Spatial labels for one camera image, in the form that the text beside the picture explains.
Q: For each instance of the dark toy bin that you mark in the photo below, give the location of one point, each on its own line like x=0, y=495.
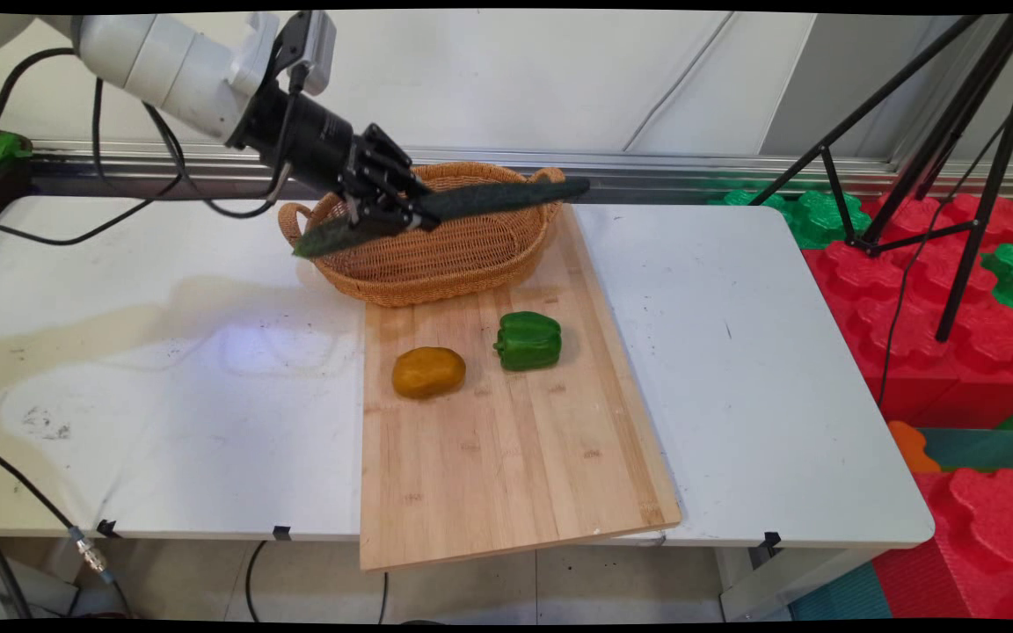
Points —
x=1, y=198

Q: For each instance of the orange foam piece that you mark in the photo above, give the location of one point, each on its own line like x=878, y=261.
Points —
x=911, y=447

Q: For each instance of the aluminium rail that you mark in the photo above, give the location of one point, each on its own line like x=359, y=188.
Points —
x=647, y=171

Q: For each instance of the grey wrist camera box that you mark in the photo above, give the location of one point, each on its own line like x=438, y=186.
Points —
x=317, y=48

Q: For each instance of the black tripod stand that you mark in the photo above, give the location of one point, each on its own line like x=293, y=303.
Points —
x=968, y=149

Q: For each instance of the green bell pepper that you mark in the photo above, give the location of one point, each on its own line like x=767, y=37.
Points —
x=528, y=341

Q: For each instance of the long dark green cucumber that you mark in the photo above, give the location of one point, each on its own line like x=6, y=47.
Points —
x=498, y=198

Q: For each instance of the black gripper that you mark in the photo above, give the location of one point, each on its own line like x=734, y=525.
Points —
x=309, y=141

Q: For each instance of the brown-yellow potato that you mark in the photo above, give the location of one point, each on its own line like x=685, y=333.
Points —
x=428, y=372

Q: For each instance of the teal foam mat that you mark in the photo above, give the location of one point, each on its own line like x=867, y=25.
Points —
x=986, y=447
x=841, y=598

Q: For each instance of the green toy vegetable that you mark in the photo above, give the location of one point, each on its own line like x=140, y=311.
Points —
x=3, y=148

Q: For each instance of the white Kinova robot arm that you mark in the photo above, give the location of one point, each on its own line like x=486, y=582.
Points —
x=172, y=66

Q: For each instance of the wooden cutting board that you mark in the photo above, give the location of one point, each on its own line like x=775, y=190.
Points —
x=506, y=466

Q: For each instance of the woven wicker basket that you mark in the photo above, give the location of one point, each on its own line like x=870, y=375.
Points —
x=462, y=251

